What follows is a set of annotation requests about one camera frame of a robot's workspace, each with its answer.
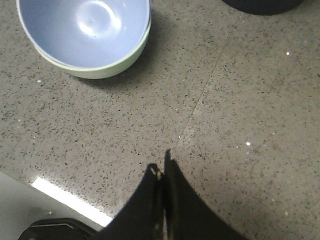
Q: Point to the blue bowl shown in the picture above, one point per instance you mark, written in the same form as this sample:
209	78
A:
85	33

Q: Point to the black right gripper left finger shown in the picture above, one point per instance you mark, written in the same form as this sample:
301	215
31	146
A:
142	217

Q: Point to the green bowl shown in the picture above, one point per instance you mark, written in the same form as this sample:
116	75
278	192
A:
105	71

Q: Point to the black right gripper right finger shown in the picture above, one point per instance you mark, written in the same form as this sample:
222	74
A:
187	215

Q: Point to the dark blue saucepan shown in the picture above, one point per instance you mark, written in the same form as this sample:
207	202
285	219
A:
263	7

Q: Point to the black base object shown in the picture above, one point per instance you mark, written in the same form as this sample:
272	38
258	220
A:
58	229

